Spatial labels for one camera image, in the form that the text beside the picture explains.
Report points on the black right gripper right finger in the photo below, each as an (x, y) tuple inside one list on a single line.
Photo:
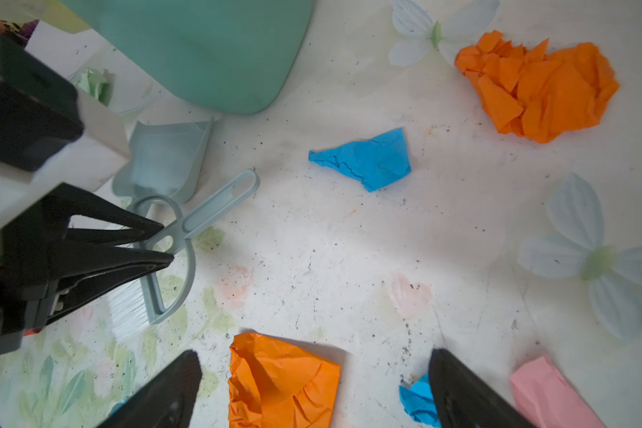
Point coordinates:
[(462, 399)]

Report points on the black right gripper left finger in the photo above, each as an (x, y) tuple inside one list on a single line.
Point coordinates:
[(166, 401)]

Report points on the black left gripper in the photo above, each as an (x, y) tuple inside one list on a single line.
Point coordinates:
[(29, 275)]

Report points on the grey-green hand brush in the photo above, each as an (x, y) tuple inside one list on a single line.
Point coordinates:
[(137, 305)]

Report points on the grey-green plastic dustpan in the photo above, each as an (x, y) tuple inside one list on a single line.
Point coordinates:
[(165, 160)]

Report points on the light green paper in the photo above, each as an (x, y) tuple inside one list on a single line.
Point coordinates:
[(94, 83)]

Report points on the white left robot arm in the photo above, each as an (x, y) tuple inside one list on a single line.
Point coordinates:
[(61, 245)]

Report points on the small blue crumpled paper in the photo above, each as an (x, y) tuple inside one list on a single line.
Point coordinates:
[(417, 401)]

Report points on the pink crumpled paper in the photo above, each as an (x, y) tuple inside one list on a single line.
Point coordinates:
[(544, 397)]

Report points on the orange folded paper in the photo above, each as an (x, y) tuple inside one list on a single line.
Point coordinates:
[(277, 384)]

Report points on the large orange crumpled paper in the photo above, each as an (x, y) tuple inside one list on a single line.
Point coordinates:
[(538, 95)]

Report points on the green plastic trash bin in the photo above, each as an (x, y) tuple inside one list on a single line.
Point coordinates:
[(228, 56)]

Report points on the blue crumpled paper middle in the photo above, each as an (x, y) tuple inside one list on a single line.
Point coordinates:
[(375, 163)]

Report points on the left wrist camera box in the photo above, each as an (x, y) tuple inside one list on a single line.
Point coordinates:
[(38, 109)]

